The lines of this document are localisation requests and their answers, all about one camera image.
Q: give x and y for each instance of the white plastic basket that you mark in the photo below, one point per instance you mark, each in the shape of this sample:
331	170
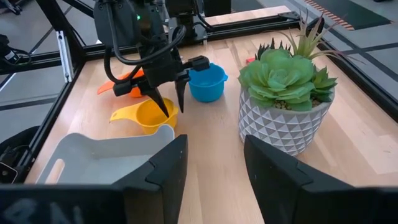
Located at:
102	155

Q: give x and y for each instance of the black hazard-striped floor mat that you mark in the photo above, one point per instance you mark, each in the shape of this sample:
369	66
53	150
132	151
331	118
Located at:
357	12

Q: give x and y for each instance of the orange measuring cup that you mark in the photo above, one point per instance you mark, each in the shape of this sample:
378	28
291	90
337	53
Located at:
107	87

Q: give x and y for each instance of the succulent plant in white pot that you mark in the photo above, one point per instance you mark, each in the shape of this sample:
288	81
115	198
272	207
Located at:
280	93

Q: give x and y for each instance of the yellow measuring cup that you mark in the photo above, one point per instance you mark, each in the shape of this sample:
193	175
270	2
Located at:
149	116

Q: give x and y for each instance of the large teal measuring cup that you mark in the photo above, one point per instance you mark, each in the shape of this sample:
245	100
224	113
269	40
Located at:
206	85

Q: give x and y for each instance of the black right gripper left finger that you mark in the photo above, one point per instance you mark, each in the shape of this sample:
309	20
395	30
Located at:
158	186

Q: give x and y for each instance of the silver aluminium post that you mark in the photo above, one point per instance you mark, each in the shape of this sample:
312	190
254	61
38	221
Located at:
65	56

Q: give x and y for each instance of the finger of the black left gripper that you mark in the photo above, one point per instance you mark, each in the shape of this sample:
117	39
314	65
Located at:
181	93
158	101

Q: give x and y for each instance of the red measuring cup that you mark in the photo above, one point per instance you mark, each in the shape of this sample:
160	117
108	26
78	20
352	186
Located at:
250	60

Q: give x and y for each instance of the black aluminium table frame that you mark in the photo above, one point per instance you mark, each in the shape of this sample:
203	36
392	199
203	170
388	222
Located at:
255	26

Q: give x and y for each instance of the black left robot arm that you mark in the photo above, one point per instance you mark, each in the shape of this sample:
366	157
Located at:
186	9

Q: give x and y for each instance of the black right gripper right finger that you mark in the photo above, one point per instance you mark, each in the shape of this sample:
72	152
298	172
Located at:
286	193

